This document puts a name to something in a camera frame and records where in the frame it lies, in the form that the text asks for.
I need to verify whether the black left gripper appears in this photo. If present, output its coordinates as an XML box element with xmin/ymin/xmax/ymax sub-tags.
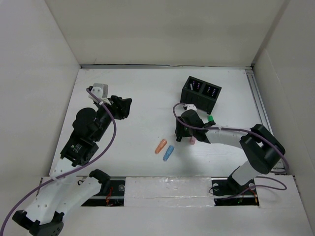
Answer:
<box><xmin>93</xmin><ymin>95</ymin><xmax>131</xmax><ymax>142</ymax></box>

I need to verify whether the pink highlighter marker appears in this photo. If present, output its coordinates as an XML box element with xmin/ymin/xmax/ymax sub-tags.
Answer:
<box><xmin>189</xmin><ymin>137</ymin><xmax>196</xmax><ymax>145</ymax></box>

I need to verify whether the orange highlighter marker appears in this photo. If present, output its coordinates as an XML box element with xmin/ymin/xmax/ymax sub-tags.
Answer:
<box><xmin>155</xmin><ymin>139</ymin><xmax>167</xmax><ymax>154</ymax></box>

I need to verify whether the blue highlighter marker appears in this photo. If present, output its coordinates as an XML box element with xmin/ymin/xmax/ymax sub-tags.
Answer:
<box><xmin>163</xmin><ymin>146</ymin><xmax>174</xmax><ymax>161</ymax></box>

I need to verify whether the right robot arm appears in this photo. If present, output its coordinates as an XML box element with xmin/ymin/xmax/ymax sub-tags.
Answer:
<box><xmin>175</xmin><ymin>109</ymin><xmax>285</xmax><ymax>199</ymax></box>

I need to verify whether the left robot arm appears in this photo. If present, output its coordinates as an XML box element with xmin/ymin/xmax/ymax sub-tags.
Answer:
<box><xmin>12</xmin><ymin>95</ymin><xmax>132</xmax><ymax>236</ymax></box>

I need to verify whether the black two-compartment organizer box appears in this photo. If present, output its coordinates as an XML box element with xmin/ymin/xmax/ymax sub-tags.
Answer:
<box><xmin>180</xmin><ymin>76</ymin><xmax>221</xmax><ymax>115</ymax></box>

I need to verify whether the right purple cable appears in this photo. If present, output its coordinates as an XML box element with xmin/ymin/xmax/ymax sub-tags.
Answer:
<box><xmin>172</xmin><ymin>102</ymin><xmax>290</xmax><ymax>199</ymax></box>

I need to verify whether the purple cable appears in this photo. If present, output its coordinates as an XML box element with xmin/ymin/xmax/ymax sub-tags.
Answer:
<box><xmin>172</xmin><ymin>102</ymin><xmax>290</xmax><ymax>199</ymax></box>
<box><xmin>0</xmin><ymin>88</ymin><xmax>117</xmax><ymax>236</ymax></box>

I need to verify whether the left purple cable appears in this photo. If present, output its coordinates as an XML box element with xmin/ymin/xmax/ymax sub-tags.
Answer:
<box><xmin>0</xmin><ymin>88</ymin><xmax>117</xmax><ymax>236</ymax></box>

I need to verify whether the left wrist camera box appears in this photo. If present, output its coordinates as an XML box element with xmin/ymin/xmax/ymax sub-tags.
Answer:
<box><xmin>88</xmin><ymin>83</ymin><xmax>110</xmax><ymax>104</ymax></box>

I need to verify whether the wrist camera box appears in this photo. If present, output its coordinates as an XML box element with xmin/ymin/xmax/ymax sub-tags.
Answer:
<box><xmin>88</xmin><ymin>83</ymin><xmax>110</xmax><ymax>104</ymax></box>
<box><xmin>183</xmin><ymin>104</ymin><xmax>197</xmax><ymax>111</ymax></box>

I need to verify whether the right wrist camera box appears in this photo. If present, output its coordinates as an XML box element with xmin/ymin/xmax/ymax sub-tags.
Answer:
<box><xmin>183</xmin><ymin>104</ymin><xmax>197</xmax><ymax>111</ymax></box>

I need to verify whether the back aluminium rail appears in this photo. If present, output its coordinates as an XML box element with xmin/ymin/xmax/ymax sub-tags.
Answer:
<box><xmin>81</xmin><ymin>64</ymin><xmax>252</xmax><ymax>70</ymax></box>

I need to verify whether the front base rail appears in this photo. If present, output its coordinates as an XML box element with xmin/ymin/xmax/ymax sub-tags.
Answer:
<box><xmin>83</xmin><ymin>177</ymin><xmax>259</xmax><ymax>207</ymax></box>

